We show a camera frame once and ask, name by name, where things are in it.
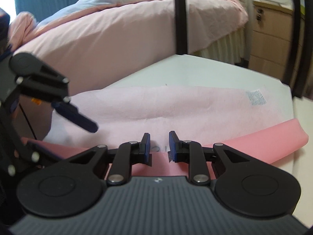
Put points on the wooden drawer cabinet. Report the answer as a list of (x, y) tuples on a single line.
[(271, 38)]

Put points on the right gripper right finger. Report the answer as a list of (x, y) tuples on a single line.
[(241, 183)]

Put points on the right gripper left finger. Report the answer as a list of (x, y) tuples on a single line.
[(75, 184)]

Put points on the pastel pink duvet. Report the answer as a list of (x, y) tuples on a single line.
[(85, 2)]

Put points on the pink shopping bag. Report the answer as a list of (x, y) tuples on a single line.
[(249, 121)]

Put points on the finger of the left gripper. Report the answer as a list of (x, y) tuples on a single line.
[(71, 113)]

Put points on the bed with pink sheet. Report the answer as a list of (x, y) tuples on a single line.
[(99, 49)]

